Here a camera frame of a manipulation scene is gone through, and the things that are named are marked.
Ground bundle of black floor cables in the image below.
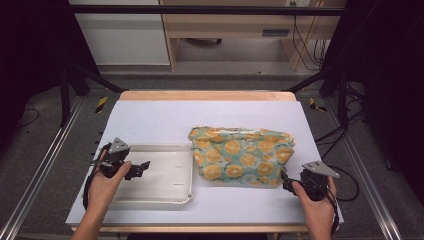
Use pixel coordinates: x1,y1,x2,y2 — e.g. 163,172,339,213
314,109,367,161

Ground black cable under desk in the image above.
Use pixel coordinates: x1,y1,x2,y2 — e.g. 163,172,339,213
182,37,223,47

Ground white table mat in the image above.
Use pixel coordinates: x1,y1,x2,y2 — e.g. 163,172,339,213
65,99,345,225

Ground dark curtain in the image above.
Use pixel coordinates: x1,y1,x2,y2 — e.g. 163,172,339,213
319,0,424,204
0,0,101,153

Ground hanging black desk cables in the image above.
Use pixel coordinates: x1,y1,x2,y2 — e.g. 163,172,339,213
291,14,330,71

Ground looped black floor cable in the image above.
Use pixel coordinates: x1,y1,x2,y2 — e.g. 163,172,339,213
325,164,361,203

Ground white cabinet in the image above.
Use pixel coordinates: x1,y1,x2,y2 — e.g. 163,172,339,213
67,0,171,67

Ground black horizontal frame bar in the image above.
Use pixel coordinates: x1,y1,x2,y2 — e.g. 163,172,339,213
66,4,348,17

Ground person's left hand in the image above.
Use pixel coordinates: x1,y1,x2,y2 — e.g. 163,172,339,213
87,149,133,213

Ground orange-print green cloth bag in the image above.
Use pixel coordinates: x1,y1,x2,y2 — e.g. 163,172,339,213
187,125,296,188

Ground thin black floor cable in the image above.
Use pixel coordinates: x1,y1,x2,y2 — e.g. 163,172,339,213
17,107,41,129

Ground light wooden desk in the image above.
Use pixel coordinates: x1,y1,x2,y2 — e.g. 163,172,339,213
159,0,348,72

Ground person's right hand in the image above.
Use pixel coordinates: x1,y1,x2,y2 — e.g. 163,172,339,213
291,176,338,232

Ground aluminium floor rail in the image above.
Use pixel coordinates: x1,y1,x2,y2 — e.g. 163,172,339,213
323,97,404,240
0,95,85,240

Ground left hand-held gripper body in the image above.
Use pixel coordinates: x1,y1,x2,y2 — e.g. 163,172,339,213
96,137,133,179

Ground grey desk label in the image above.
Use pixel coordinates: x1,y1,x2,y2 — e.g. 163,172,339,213
261,28,290,37

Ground right hand-held gripper black cable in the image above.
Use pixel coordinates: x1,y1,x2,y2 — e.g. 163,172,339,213
326,188,340,236

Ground black metal stand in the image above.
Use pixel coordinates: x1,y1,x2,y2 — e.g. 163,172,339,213
59,62,128,128
282,63,350,127

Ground yellow black tape marker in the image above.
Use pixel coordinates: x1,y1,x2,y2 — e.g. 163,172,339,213
308,97,328,113
95,95,109,114

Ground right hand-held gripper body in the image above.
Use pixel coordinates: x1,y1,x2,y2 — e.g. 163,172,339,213
299,160,341,202

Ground white plastic tray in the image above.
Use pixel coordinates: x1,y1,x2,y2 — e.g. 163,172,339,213
109,143,195,205

